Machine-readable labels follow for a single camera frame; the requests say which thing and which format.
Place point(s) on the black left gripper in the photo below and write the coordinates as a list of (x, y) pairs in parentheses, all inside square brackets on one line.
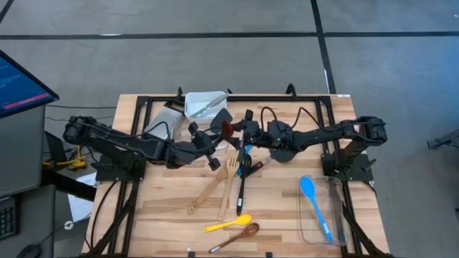
[(204, 147)]

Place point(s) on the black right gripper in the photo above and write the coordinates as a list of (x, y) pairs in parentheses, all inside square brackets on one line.
[(254, 134)]

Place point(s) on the dark wooden spoon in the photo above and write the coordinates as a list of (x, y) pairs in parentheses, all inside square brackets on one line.
[(251, 229), (227, 129)]

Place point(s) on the black rectangular-head turner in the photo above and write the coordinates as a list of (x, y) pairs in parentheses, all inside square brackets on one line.
[(221, 120)]

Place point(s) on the small blue silicone spoon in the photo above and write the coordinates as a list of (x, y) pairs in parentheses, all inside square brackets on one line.
[(248, 148)]

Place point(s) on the silver serrated steel knife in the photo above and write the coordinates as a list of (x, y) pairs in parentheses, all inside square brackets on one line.
[(196, 114)]

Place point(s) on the wooden slotted spatula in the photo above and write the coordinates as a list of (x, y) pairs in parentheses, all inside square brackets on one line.
[(227, 193)]

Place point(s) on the light wooden spatula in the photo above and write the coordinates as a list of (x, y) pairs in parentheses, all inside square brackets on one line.
[(206, 193)]

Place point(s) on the black round-head turner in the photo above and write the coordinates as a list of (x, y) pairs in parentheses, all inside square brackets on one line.
[(283, 157)]

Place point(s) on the black slotted spoon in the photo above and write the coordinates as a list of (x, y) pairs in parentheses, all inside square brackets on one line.
[(241, 193)]

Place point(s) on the large blue silicone spoon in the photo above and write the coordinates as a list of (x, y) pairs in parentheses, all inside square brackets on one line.
[(307, 187)]

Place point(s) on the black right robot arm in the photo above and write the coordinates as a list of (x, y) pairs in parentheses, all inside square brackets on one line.
[(322, 136)]

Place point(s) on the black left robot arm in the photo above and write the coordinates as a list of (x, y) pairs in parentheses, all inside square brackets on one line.
[(118, 143)]

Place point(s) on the clear plastic container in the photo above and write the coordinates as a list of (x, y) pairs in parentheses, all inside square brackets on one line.
[(230, 146), (324, 193)]

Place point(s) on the white plastic bin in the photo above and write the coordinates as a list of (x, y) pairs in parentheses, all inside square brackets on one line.
[(195, 102)]

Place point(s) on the metal box grater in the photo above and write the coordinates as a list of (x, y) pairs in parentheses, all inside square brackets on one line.
[(165, 120)]

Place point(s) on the yellow silicone spoon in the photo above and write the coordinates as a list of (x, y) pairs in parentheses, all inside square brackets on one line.
[(244, 219)]

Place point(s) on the small white label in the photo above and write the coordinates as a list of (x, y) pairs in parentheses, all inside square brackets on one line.
[(343, 95)]

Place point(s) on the white paper sheet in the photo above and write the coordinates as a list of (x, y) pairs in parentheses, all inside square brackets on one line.
[(77, 208)]

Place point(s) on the grey desk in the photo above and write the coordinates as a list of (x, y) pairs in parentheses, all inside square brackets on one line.
[(21, 150)]

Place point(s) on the blue-screen monitor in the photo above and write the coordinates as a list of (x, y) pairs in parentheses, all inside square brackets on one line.
[(21, 89)]

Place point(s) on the grey stand leg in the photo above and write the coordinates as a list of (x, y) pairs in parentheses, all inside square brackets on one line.
[(444, 140)]

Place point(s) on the black computer mouse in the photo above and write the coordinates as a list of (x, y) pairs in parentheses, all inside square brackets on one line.
[(28, 252)]

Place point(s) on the black keyboard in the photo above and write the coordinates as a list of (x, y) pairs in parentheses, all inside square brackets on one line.
[(7, 218)]

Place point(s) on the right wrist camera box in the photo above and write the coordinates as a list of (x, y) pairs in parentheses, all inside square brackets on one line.
[(279, 130)]

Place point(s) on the black metal table frame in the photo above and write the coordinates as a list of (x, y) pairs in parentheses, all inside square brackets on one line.
[(287, 98)]

